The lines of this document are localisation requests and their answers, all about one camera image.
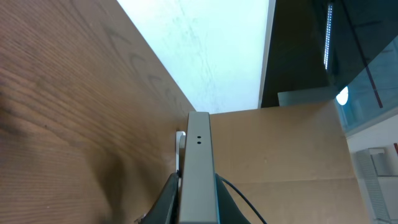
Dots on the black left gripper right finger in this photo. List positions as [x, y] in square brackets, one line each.
[228, 210]

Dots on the white power strip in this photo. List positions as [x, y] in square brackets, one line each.
[180, 140]

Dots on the white appliance with vents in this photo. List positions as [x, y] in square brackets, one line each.
[378, 179]

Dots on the Samsung Galaxy smartphone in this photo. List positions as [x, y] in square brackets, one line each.
[198, 200]

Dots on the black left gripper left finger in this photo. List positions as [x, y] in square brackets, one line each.
[164, 210]

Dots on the brown cardboard board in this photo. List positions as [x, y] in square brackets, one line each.
[288, 165]

